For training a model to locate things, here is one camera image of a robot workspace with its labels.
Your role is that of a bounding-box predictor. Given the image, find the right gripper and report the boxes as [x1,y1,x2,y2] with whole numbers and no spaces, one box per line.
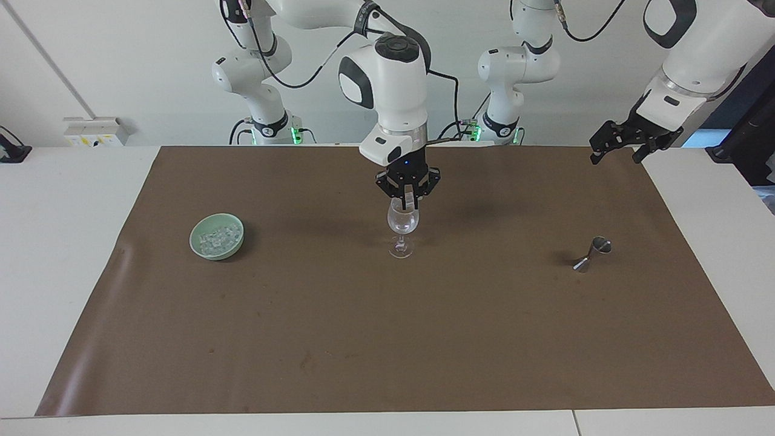
[375,144,441,211]

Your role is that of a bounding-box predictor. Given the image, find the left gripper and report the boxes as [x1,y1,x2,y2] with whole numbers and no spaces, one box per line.
[590,103,685,165]

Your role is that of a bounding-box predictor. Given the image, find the clear wine glass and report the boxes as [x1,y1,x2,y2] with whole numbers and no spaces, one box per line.
[387,197,420,260]

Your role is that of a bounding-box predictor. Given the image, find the clear ice cubes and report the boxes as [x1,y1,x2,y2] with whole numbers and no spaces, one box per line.
[198,224,239,253]

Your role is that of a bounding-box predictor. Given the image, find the silver metal jigger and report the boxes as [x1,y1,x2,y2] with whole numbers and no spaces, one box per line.
[572,236,613,274]

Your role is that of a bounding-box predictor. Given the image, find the black stand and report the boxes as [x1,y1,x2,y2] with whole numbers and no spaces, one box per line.
[0,126,33,164]
[704,58,775,187]

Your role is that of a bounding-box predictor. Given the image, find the pale green bowl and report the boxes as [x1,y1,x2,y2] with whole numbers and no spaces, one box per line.
[190,213,245,262]

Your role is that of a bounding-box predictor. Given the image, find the white box with yellow marks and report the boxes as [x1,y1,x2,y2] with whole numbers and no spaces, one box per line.
[63,116,130,148]

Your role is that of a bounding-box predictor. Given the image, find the black cable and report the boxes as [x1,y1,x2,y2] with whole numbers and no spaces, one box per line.
[228,117,252,146]
[363,3,463,146]
[239,0,364,90]
[553,0,628,44]

